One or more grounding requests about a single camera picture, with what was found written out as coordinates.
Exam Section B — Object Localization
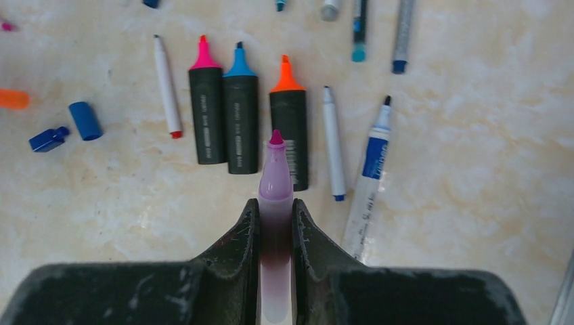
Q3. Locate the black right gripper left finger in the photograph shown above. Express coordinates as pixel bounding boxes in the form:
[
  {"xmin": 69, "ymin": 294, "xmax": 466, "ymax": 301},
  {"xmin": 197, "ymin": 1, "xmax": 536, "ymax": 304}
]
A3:
[{"xmin": 1, "ymin": 199, "xmax": 260, "ymax": 324}]

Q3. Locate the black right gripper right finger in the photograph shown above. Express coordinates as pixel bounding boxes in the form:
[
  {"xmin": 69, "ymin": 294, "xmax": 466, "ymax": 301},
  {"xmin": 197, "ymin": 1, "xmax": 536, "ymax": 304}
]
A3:
[{"xmin": 292, "ymin": 199, "xmax": 526, "ymax": 324}]

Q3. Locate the small blue capped marker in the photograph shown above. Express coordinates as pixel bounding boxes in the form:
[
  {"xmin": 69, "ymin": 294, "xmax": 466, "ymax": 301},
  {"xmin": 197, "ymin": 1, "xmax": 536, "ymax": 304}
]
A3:
[{"xmin": 323, "ymin": 86, "xmax": 347, "ymax": 202}]

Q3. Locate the lilac highlighter pen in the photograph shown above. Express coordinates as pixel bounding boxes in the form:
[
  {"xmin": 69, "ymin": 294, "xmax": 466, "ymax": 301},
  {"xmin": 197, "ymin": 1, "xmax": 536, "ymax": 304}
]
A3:
[{"xmin": 258, "ymin": 129, "xmax": 293, "ymax": 324}]

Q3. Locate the blue capped white marker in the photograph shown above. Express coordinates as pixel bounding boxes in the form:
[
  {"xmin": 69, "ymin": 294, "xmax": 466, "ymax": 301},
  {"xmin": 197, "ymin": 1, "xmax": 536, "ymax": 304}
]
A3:
[{"xmin": 342, "ymin": 95, "xmax": 392, "ymax": 261}]

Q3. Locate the red capped white marker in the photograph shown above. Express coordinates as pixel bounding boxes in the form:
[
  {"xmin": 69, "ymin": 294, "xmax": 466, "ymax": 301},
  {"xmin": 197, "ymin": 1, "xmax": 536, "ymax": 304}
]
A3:
[{"xmin": 153, "ymin": 35, "xmax": 183, "ymax": 139}]

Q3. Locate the blue capped black highlighter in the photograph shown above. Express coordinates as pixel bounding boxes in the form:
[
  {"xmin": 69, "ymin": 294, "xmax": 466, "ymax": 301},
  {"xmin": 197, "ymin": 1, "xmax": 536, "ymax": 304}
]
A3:
[{"xmin": 223, "ymin": 41, "xmax": 259, "ymax": 175}]

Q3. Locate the pink capped black highlighter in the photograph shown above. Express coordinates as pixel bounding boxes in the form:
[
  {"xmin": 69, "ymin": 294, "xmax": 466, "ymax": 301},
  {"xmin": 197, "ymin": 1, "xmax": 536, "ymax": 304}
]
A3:
[{"xmin": 188, "ymin": 35, "xmax": 227, "ymax": 165}]

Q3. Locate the small blue marker cap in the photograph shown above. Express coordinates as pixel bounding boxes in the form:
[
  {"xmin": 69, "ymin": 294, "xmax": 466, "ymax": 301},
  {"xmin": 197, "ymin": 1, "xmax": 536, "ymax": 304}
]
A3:
[{"xmin": 28, "ymin": 126, "xmax": 70, "ymax": 152}]

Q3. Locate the teal gel pen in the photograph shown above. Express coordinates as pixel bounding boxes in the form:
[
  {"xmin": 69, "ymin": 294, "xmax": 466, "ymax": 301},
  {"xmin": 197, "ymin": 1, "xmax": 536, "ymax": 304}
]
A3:
[{"xmin": 351, "ymin": 0, "xmax": 368, "ymax": 62}]

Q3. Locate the dark blue capped pen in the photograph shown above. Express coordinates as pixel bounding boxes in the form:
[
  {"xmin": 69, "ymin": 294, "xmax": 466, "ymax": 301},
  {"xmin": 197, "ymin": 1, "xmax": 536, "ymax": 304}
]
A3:
[{"xmin": 392, "ymin": 0, "xmax": 416, "ymax": 74}]

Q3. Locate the orange highlighter cap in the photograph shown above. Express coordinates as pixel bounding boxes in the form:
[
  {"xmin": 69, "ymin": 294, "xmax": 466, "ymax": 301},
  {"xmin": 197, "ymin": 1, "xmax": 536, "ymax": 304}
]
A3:
[{"xmin": 0, "ymin": 88, "xmax": 30, "ymax": 110}]

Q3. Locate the grey capped white marker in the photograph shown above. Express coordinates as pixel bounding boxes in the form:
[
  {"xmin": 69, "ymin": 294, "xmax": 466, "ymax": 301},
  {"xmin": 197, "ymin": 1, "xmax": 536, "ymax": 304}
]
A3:
[{"xmin": 320, "ymin": 0, "xmax": 341, "ymax": 22}]

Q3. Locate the light blue correction tape pen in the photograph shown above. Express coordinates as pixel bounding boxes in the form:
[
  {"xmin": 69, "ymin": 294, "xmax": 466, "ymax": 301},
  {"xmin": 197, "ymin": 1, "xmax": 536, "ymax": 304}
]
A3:
[{"xmin": 275, "ymin": 0, "xmax": 286, "ymax": 12}]

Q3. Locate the dark blue pen cap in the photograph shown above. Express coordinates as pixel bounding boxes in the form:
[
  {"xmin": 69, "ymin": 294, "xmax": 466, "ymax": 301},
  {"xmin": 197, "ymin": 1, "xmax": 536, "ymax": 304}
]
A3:
[{"xmin": 141, "ymin": 0, "xmax": 160, "ymax": 9}]

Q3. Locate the pink correction tape pen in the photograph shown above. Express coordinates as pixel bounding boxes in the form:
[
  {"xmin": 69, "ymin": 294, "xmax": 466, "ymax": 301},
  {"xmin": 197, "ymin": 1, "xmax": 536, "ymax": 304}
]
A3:
[{"xmin": 0, "ymin": 18, "xmax": 18, "ymax": 32}]

